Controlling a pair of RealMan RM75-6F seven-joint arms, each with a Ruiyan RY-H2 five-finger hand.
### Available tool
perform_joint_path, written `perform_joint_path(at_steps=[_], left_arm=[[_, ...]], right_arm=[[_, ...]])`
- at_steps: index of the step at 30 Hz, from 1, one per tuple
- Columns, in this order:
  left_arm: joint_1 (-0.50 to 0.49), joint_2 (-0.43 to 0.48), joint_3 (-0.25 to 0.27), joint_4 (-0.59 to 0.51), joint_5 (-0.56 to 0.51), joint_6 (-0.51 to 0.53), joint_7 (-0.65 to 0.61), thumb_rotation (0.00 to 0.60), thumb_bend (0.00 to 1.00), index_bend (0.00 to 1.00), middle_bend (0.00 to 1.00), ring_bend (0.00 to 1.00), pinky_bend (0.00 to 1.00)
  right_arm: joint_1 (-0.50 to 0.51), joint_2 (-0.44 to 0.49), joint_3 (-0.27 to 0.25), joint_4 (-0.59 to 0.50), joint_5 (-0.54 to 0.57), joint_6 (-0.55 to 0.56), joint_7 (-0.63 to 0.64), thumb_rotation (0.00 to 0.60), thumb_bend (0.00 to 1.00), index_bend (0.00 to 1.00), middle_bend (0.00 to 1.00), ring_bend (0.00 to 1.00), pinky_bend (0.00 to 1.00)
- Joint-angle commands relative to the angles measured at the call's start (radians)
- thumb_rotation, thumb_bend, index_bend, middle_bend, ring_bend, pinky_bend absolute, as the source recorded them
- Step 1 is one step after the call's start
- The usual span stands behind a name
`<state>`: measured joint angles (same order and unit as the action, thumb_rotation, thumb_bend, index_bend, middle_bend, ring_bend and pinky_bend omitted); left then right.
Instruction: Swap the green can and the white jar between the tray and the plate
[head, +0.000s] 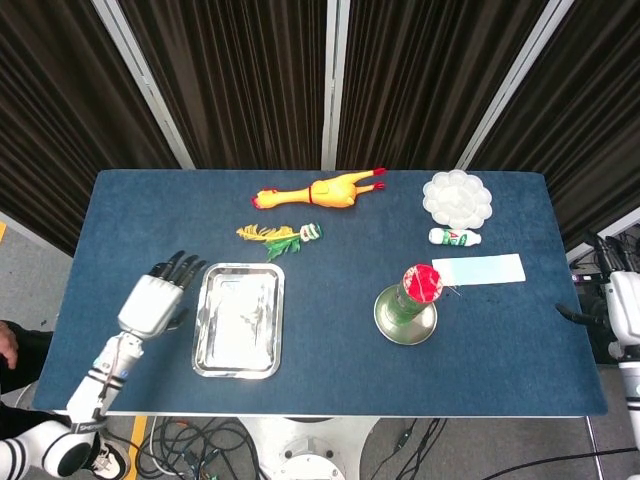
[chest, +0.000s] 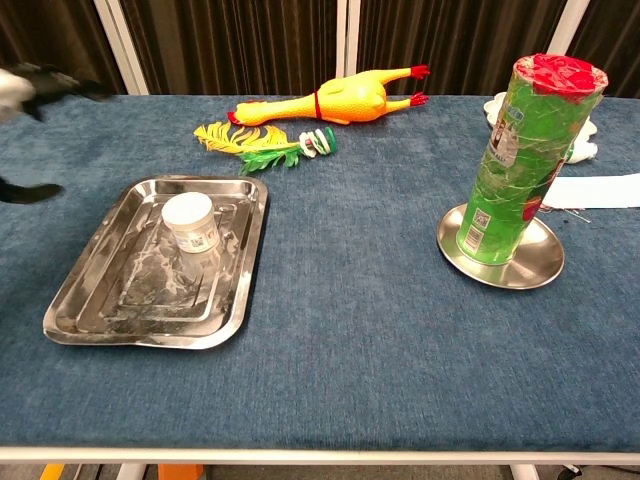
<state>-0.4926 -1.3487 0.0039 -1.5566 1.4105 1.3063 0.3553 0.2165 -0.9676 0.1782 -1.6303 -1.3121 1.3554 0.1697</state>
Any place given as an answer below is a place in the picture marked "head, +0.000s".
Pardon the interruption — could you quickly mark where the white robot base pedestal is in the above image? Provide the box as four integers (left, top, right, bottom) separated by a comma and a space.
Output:
237, 415, 381, 480

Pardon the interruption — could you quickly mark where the rectangular steel tray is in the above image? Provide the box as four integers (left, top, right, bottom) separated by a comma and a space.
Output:
191, 262, 286, 381

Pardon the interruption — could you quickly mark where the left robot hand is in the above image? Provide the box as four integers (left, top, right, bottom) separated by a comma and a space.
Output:
117, 249, 209, 341

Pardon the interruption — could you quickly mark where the dark pleated curtain panel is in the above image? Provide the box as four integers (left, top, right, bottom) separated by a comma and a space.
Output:
0, 0, 182, 257
469, 0, 640, 252
118, 0, 330, 171
336, 0, 552, 171

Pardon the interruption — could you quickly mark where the round steel plate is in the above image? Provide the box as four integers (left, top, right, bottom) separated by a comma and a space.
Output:
373, 284, 439, 346

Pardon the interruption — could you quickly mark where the yellow green feather shuttlecock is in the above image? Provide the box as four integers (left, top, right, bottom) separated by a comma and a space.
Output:
235, 222, 324, 262

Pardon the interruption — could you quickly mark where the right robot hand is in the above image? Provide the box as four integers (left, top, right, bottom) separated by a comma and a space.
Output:
554, 230, 640, 351

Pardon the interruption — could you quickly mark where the white partition frame post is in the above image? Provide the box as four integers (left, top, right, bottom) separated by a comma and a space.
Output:
91, 0, 196, 171
320, 0, 351, 171
454, 0, 577, 171

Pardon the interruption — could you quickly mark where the yellow rubber chicken toy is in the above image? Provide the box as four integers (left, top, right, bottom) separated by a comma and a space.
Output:
250, 167, 389, 211

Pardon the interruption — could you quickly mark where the blue tablecloth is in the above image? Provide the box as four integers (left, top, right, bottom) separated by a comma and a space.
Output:
32, 168, 609, 417

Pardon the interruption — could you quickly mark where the white flower-shaped paint palette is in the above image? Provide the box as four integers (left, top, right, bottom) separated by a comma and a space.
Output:
422, 168, 494, 229

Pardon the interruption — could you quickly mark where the red green snack can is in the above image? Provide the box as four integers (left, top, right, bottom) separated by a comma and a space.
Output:
387, 263, 446, 327

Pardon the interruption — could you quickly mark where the small white green drink bottle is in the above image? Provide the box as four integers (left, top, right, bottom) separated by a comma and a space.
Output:
428, 227, 483, 248

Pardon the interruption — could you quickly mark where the white table frame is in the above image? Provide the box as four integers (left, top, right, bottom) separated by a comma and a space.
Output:
52, 409, 596, 436

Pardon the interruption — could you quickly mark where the black floor cable bundle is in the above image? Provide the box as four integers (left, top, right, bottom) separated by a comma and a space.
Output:
134, 416, 266, 480

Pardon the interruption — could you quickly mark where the light blue paper tag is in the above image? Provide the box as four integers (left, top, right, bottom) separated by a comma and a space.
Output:
431, 253, 527, 288

